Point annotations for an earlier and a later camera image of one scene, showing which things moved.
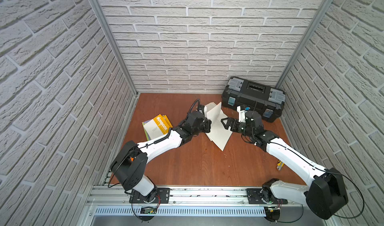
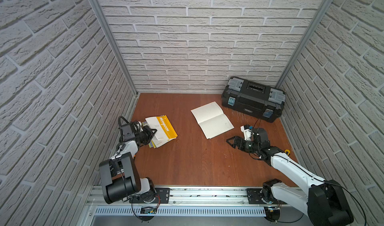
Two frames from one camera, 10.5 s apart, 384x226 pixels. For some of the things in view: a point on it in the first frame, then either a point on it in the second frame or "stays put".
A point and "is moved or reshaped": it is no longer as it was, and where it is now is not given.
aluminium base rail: [110, 196] stays put
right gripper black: [234, 121] -> [235, 142]
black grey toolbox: [268, 100] stays put
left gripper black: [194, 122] -> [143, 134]
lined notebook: [218, 134] is moved or reshaped
